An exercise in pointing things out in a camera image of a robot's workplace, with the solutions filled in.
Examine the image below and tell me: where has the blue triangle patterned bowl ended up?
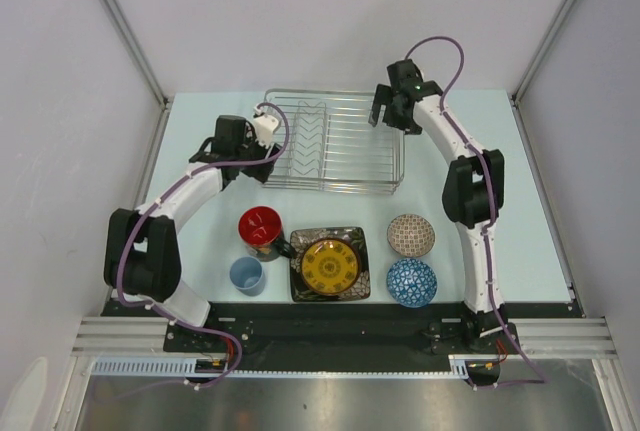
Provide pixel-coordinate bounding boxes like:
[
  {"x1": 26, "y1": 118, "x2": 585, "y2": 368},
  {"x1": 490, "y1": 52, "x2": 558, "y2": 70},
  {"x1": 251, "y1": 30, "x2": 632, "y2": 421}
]
[{"x1": 386, "y1": 258, "x2": 438, "y2": 308}]

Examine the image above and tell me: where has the light blue plastic cup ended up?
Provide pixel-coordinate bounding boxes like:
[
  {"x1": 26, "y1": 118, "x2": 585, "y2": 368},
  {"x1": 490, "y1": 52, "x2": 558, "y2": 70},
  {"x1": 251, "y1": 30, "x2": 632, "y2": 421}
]
[{"x1": 229, "y1": 256, "x2": 266, "y2": 297}]

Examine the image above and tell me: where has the aluminium frame rail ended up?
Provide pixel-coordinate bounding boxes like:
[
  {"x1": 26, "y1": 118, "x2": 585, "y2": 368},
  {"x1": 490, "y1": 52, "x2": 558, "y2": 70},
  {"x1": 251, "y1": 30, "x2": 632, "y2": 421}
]
[{"x1": 512, "y1": 318, "x2": 617, "y2": 359}]

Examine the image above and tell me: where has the slotted cable duct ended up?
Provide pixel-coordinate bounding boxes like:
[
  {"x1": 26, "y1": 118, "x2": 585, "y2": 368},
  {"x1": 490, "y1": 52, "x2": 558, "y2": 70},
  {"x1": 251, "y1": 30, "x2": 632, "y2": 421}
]
[
  {"x1": 451, "y1": 354, "x2": 501, "y2": 383},
  {"x1": 92, "y1": 357, "x2": 228, "y2": 379}
]

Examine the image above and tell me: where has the red patterned white bowl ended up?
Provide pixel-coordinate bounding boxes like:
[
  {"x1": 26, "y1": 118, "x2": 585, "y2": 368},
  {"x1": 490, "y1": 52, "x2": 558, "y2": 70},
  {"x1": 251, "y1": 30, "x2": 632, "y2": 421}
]
[{"x1": 387, "y1": 214, "x2": 436, "y2": 258}]

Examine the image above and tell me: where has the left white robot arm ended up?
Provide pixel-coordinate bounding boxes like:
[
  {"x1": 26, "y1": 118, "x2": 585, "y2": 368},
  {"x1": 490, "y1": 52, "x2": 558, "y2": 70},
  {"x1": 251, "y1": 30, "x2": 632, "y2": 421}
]
[{"x1": 104, "y1": 103, "x2": 290, "y2": 351}]

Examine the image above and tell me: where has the black floral square plate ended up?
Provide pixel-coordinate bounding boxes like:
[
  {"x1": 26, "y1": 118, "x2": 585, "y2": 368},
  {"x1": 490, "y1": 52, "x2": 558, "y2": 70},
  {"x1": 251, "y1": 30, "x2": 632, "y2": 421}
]
[{"x1": 290, "y1": 227, "x2": 371, "y2": 303}]

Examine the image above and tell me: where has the left slotted cable duct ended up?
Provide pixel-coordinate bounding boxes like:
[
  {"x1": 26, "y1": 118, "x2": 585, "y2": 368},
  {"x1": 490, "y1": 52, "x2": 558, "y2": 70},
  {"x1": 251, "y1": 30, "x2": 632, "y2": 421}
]
[{"x1": 92, "y1": 357, "x2": 228, "y2": 379}]

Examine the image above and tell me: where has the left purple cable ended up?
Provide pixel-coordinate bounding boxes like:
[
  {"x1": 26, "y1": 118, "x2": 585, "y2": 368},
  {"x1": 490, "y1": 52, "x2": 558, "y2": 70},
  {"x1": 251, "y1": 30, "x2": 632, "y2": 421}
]
[{"x1": 115, "y1": 102, "x2": 293, "y2": 392}]

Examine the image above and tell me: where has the right slotted cable duct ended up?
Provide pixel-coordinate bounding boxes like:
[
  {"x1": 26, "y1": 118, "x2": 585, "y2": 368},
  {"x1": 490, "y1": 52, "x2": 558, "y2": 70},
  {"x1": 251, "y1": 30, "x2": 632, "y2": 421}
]
[{"x1": 451, "y1": 354, "x2": 501, "y2": 383}]

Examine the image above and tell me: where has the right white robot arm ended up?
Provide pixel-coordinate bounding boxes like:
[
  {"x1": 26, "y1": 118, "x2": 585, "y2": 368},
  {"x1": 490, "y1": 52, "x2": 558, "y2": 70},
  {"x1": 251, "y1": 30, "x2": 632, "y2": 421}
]
[{"x1": 369, "y1": 58, "x2": 507, "y2": 352}]

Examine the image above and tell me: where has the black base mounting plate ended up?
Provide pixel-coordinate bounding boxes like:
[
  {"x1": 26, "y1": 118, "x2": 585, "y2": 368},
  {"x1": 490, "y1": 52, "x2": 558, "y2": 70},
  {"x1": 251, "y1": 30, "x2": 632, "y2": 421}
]
[{"x1": 102, "y1": 302, "x2": 584, "y2": 373}]

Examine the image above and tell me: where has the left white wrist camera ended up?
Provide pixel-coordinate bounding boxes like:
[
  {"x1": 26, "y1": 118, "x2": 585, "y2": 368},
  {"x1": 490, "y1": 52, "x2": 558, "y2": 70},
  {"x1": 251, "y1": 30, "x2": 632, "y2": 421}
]
[{"x1": 251, "y1": 105, "x2": 280, "y2": 149}]

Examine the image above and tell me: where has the yellow patterned round plate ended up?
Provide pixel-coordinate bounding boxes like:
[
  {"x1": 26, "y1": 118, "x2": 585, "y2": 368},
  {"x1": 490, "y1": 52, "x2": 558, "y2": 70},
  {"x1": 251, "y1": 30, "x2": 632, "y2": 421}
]
[{"x1": 300, "y1": 238, "x2": 361, "y2": 296}]

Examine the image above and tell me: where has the red and black mug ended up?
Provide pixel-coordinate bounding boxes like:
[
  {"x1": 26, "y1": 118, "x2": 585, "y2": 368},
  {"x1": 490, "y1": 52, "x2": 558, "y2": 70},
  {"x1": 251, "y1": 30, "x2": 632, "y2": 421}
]
[{"x1": 238, "y1": 206, "x2": 297, "y2": 262}]

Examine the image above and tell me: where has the steel wire dish rack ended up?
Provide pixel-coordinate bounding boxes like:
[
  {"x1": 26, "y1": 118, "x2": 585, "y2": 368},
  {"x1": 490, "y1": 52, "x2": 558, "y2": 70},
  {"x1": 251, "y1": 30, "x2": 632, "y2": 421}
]
[{"x1": 264, "y1": 88, "x2": 405, "y2": 195}]

